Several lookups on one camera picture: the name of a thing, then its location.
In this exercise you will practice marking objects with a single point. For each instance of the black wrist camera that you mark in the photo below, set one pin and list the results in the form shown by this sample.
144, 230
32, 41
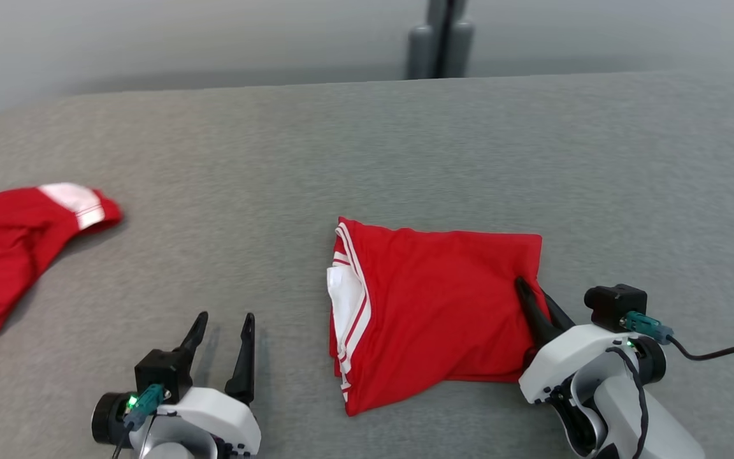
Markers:
615, 307
163, 375

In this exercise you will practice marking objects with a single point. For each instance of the teal right camera connector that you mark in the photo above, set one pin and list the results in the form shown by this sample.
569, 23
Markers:
647, 326

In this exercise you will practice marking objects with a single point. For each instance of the red shorts with white bands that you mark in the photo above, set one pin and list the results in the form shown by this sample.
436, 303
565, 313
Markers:
4, 255

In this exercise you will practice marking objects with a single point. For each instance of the white partition panel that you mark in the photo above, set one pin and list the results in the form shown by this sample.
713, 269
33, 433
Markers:
628, 32
182, 44

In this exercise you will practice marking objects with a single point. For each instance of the teal camera connector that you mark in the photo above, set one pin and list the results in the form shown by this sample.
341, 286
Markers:
647, 326
143, 405

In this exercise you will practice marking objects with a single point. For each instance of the grey partition foot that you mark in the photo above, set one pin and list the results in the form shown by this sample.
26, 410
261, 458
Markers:
420, 54
460, 51

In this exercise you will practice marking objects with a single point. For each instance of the red shirt with white stripes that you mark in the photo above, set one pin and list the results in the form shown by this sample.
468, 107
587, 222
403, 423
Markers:
443, 306

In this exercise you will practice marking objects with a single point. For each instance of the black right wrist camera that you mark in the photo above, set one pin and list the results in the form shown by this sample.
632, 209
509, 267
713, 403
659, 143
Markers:
615, 307

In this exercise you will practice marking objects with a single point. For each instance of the teal left camera connector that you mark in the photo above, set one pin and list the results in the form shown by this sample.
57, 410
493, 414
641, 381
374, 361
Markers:
143, 405

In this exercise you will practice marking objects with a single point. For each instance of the dark partition joint post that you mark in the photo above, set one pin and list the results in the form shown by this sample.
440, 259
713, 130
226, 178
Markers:
446, 13

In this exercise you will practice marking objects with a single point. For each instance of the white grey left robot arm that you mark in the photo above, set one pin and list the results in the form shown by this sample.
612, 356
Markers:
109, 421

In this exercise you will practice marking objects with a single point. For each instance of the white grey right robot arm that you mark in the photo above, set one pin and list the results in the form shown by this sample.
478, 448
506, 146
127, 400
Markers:
622, 414

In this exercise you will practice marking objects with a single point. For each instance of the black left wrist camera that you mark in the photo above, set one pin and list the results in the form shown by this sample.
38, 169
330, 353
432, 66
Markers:
163, 375

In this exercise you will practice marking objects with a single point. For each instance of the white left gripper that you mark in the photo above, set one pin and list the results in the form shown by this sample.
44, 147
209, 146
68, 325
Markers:
220, 414

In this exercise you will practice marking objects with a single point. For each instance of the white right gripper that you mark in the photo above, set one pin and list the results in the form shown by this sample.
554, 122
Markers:
574, 357

